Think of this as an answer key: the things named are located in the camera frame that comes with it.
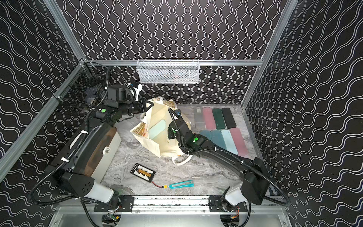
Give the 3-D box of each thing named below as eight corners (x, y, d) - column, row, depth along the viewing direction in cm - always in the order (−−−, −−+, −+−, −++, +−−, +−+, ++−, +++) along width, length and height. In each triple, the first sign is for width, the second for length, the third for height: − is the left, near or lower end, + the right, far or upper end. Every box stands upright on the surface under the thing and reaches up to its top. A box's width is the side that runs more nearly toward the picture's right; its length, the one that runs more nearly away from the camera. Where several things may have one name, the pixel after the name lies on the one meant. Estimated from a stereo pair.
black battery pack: (131, 173, 87) (129, 171, 85) (137, 164, 91) (136, 162, 89) (150, 183, 83) (149, 181, 82) (156, 173, 87) (155, 171, 85)
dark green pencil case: (215, 128, 108) (216, 126, 106) (212, 110, 120) (213, 108, 118) (225, 128, 108) (225, 126, 106) (220, 110, 120) (221, 108, 118)
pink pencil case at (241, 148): (238, 156, 94) (239, 154, 92) (230, 130, 107) (231, 127, 105) (247, 155, 94) (249, 153, 92) (238, 129, 108) (239, 127, 105)
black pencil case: (227, 128, 108) (228, 126, 106) (221, 109, 120) (221, 107, 119) (236, 127, 108) (237, 126, 107) (229, 109, 121) (229, 107, 119)
